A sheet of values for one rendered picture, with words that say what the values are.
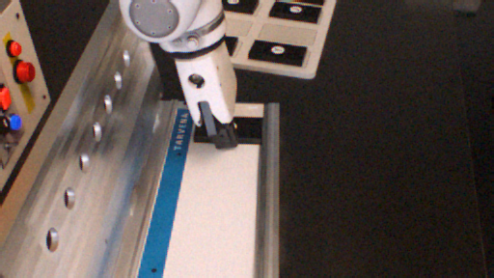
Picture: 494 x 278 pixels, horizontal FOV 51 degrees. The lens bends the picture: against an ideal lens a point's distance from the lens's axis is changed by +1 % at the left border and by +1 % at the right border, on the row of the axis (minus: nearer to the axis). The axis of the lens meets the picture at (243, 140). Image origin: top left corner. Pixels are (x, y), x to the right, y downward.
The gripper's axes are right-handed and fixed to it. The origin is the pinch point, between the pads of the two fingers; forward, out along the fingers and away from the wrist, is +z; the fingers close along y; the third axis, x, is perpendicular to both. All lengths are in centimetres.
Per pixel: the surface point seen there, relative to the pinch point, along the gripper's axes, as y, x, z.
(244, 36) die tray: 32.7, -0.3, 3.9
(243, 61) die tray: 24.0, -0.6, 3.9
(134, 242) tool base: -17.2, 9.6, 0.5
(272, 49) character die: 26.2, -5.8, 3.8
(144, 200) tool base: -10.3, 9.9, 0.7
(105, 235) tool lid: -20.5, 9.9, -5.4
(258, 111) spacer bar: 7.0, -4.1, 2.3
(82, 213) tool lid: -20.6, 10.8, -9.2
